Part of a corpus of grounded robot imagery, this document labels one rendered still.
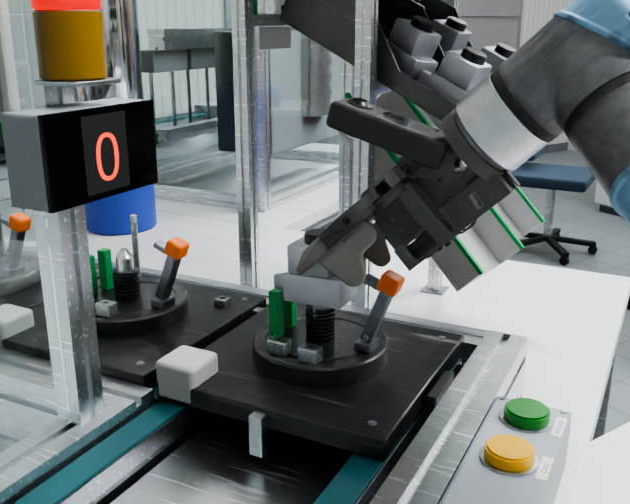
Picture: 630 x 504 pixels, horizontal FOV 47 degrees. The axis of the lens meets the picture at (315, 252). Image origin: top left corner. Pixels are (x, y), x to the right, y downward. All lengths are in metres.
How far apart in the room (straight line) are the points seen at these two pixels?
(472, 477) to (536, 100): 0.30
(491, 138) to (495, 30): 6.55
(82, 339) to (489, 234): 0.57
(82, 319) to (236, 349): 0.19
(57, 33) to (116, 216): 1.06
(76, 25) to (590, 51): 0.37
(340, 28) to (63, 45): 0.44
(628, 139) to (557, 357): 0.56
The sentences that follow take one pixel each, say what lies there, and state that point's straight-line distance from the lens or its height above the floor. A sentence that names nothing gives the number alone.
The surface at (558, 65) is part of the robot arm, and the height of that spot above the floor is 1.27.
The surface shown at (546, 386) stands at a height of 0.86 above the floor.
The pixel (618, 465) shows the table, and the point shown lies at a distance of 0.85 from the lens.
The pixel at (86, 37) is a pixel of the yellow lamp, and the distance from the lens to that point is 0.58.
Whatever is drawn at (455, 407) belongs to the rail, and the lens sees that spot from 0.70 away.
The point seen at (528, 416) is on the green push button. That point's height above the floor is 0.97.
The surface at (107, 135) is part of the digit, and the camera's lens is 0.59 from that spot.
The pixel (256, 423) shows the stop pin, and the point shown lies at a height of 0.96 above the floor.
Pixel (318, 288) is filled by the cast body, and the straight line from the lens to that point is 0.71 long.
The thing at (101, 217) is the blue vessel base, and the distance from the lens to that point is 1.63.
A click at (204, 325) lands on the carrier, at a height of 0.97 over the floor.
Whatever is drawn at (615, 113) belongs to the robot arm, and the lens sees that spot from 0.56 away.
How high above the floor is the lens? 1.30
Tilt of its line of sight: 18 degrees down
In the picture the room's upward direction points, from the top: straight up
